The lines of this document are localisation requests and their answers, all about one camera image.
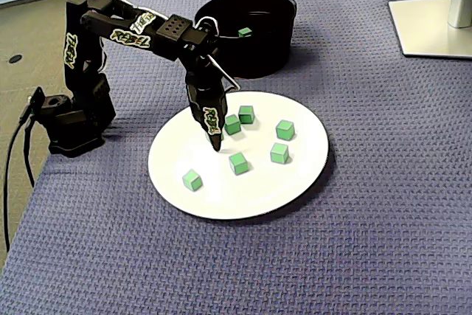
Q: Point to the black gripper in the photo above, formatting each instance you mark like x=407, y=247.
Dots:
x=205, y=99

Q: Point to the green cube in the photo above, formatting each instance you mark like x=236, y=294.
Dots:
x=191, y=180
x=279, y=153
x=237, y=164
x=222, y=136
x=233, y=125
x=244, y=32
x=246, y=115
x=285, y=131

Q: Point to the black robot arm with stickers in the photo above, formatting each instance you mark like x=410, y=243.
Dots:
x=88, y=108

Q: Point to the white round plate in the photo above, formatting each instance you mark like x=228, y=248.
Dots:
x=258, y=189

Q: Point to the black round bowl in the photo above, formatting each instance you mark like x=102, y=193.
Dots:
x=265, y=60

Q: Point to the blue woven mat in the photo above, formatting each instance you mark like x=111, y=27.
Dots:
x=332, y=256

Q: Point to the black round floor cover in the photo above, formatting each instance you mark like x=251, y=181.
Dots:
x=16, y=59

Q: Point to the white monitor stand base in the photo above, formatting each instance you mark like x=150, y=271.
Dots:
x=424, y=27

